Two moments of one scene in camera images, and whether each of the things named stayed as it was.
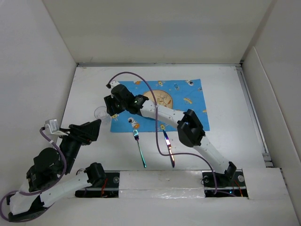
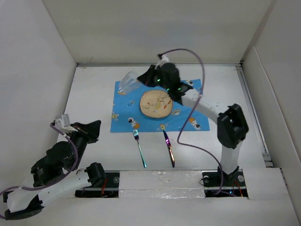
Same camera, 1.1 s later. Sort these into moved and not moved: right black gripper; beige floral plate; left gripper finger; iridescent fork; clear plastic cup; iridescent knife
Moved: clear plastic cup; right black gripper
Not moved: left gripper finger; iridescent knife; iridescent fork; beige floral plate
